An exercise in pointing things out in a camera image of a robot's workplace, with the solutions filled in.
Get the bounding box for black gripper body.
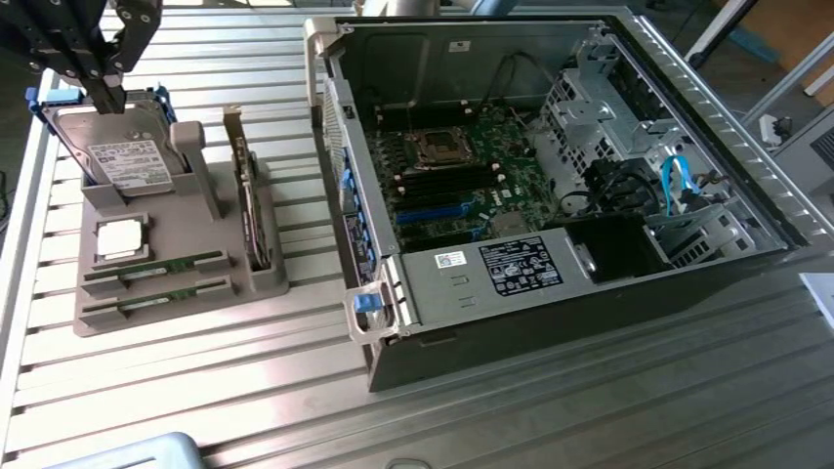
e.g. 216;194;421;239
0;0;111;56

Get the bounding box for green RAM stick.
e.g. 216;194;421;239
115;256;200;283
115;286;200;313

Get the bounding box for black RAM slot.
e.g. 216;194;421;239
396;171;509;193
399;180;513;203
395;163;507;184

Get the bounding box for silver hard disk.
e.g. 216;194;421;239
54;101;179;197

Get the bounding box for silver CPU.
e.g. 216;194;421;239
94;221;147;261

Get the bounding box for graphics card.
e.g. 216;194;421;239
220;104;273;273

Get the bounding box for grey parts rack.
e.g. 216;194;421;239
73;120;292;339

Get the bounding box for CPU socket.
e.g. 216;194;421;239
403;127;475;174

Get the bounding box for blue expansion slot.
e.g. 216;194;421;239
395;204;475;228

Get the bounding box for green motherboard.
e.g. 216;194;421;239
360;107;563;253

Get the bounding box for blue case latch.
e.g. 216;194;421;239
351;287;381;315

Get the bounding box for silver chipset heatsink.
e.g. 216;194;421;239
489;213;530;237

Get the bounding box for silver disk bay cage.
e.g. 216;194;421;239
538;37;694;173

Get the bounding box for grey power supply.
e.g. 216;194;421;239
395;229;592;327

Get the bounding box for blue-grey plastic box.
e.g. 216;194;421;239
37;431;200;469

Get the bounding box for black fan shroud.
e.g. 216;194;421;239
562;221;674;287

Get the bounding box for black open PC case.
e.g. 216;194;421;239
301;13;814;395

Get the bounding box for white power strip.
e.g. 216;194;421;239
756;113;784;147

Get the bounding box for grey cabinet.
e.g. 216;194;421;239
771;100;834;173

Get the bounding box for white flat box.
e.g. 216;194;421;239
796;272;834;325

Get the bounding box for blue disk bracket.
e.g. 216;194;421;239
24;83;181;144

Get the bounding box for long black wire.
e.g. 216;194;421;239
479;50;556;117

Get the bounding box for black wire bundle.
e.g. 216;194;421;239
558;156;667;219

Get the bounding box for blue wire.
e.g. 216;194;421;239
659;155;703;217

